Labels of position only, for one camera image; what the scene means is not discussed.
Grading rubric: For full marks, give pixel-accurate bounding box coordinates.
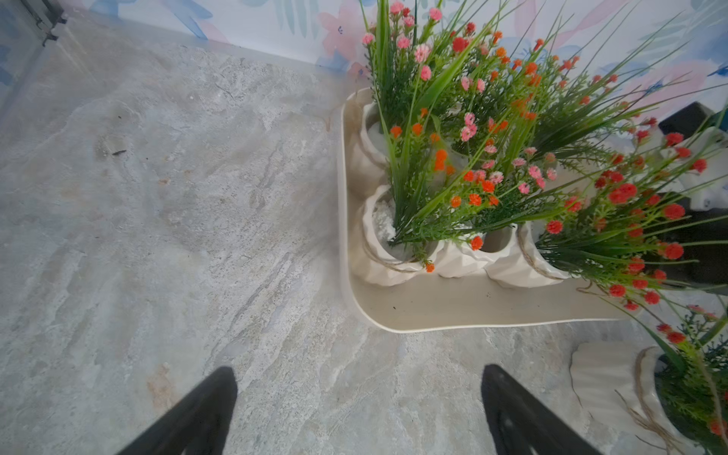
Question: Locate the cream plastic storage box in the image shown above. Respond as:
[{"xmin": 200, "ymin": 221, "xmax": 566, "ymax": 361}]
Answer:
[{"xmin": 337, "ymin": 89, "xmax": 628, "ymax": 334}]

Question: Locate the large pink gypsophila pot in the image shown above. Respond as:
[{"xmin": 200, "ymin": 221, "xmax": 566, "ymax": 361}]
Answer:
[{"xmin": 571, "ymin": 305, "xmax": 727, "ymax": 454}]

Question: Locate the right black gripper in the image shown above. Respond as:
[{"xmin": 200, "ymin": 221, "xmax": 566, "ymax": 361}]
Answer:
[{"xmin": 658, "ymin": 102, "xmax": 727, "ymax": 287}]

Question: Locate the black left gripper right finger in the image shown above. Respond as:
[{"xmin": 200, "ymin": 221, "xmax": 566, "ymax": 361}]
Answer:
[{"xmin": 482, "ymin": 364, "xmax": 598, "ymax": 454}]

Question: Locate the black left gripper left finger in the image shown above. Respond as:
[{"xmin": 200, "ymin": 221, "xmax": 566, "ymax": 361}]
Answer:
[{"xmin": 121, "ymin": 366, "xmax": 238, "ymax": 454}]

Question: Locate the red gypsophila pot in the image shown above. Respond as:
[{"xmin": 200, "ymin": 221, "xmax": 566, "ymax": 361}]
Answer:
[{"xmin": 485, "ymin": 113, "xmax": 728, "ymax": 314}]

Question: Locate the orange gypsophila pot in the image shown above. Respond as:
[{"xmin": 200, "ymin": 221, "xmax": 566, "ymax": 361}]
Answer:
[
  {"xmin": 532, "ymin": 22, "xmax": 686, "ymax": 164},
  {"xmin": 348, "ymin": 113, "xmax": 502, "ymax": 287},
  {"xmin": 442, "ymin": 21, "xmax": 561, "ymax": 161}
]

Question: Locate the pink gypsophila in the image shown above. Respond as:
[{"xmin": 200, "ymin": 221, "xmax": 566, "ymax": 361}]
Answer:
[{"xmin": 355, "ymin": 0, "xmax": 456, "ymax": 197}]

